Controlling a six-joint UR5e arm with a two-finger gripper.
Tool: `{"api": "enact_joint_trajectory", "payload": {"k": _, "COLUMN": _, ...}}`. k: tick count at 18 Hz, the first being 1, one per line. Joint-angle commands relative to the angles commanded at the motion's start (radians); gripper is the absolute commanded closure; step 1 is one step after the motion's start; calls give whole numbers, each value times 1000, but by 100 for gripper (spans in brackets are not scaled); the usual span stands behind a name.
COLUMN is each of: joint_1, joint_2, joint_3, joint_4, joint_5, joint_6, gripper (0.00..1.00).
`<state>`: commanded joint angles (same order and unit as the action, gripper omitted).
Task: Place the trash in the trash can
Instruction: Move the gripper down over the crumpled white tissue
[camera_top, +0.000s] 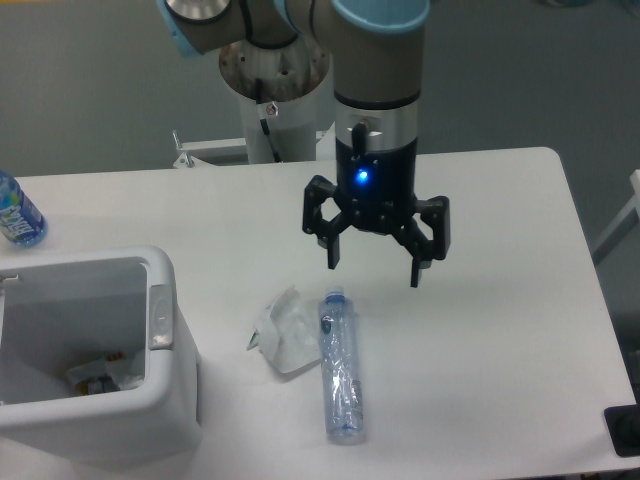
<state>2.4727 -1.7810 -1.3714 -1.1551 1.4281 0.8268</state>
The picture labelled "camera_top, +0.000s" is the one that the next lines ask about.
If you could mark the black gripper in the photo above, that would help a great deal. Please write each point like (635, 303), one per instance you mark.
(375, 193)

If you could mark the white tissue wrapper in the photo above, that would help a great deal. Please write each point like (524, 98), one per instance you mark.
(285, 332)

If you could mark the clear plastic bottle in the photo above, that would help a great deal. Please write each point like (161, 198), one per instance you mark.
(340, 368)

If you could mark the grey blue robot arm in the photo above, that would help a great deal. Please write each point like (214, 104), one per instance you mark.
(375, 49)

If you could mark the trash inside the can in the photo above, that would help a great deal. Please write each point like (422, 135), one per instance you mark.
(108, 373)

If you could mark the white trash can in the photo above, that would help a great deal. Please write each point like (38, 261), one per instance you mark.
(61, 310)

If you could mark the black clamp at table edge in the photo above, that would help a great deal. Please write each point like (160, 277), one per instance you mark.
(623, 426)

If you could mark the blue labelled water bottle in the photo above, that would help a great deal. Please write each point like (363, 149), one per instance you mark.
(22, 223)

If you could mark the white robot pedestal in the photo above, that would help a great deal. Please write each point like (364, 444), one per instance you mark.
(276, 89)

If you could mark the white pedestal foot bracket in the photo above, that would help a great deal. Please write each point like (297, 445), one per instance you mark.
(234, 151)

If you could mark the white frame at right edge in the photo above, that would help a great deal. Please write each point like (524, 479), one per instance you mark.
(620, 226)

